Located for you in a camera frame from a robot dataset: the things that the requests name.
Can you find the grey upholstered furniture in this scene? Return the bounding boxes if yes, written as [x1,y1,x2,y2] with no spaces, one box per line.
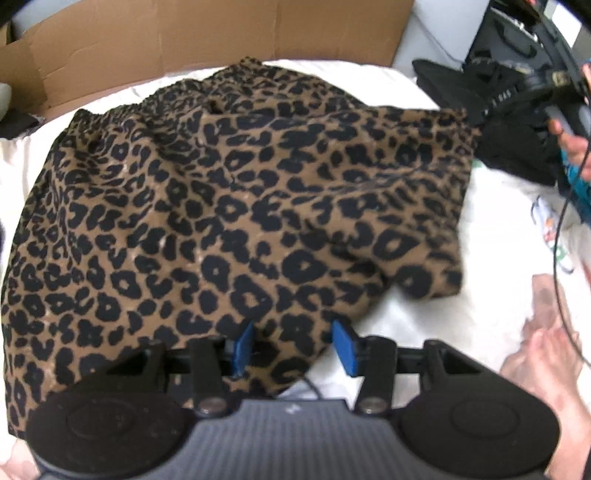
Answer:
[392,0,481,79]

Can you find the brown cardboard box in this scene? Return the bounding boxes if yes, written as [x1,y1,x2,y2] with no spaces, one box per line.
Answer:
[0,0,416,126]

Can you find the leopard print pants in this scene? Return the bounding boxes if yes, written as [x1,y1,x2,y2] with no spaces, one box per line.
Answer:
[0,56,483,439]

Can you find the white printed bedsheet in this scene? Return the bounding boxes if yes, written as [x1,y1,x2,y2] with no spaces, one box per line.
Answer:
[0,58,591,480]

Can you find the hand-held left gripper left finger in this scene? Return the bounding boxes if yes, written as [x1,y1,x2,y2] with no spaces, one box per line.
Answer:
[108,320,257,416]

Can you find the black bag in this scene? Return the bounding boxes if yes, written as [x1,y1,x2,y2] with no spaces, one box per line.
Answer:
[466,0,557,70]

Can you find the dark clothes pile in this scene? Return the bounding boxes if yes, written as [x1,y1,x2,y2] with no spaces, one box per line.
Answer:
[0,112,40,140]

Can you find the black cable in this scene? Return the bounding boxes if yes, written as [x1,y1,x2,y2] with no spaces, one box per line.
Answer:
[549,138,591,365]

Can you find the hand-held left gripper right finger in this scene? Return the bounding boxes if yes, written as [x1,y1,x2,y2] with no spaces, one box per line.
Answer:
[331,319,483,415]

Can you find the black folded clothes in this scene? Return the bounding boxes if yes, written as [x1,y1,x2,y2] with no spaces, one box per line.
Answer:
[412,58,561,188]

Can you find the person's bare foot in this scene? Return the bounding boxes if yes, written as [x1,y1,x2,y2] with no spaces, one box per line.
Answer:
[501,318,591,480]

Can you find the person's right forearm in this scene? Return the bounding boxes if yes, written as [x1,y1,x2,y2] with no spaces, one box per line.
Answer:
[560,152,591,205]

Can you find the person's right hand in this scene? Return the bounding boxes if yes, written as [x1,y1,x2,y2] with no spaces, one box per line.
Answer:
[549,117,591,182]

